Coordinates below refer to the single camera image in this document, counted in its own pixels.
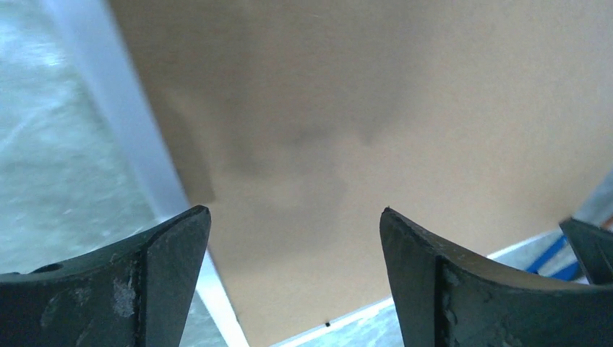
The white picture frame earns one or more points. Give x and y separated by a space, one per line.
119 120

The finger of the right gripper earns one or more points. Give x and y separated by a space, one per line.
592 246

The blue stapler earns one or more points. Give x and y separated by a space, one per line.
557 261

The brown backing board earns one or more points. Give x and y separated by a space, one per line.
359 120

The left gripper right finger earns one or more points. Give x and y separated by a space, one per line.
447 295

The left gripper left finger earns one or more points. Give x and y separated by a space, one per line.
134 292

